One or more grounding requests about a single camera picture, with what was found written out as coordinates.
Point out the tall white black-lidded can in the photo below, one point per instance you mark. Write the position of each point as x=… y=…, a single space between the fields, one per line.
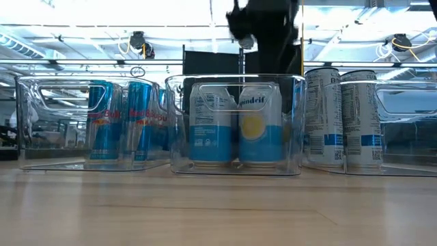
x=362 y=116
x=322 y=112

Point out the blue white Spindrift can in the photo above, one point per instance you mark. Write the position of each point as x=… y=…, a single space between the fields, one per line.
x=210 y=143
x=261 y=143

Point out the slim blue Red Bull can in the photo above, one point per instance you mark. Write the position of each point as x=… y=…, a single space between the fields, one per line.
x=140 y=136
x=100 y=136

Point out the clear plastic bin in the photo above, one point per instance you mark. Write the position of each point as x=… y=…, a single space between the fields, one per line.
x=409 y=147
x=181 y=164
x=51 y=150

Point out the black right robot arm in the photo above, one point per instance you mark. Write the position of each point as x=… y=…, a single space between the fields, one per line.
x=276 y=24

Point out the black ceiling fixture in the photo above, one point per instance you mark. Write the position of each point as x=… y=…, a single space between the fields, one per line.
x=137 y=39
x=402 y=41

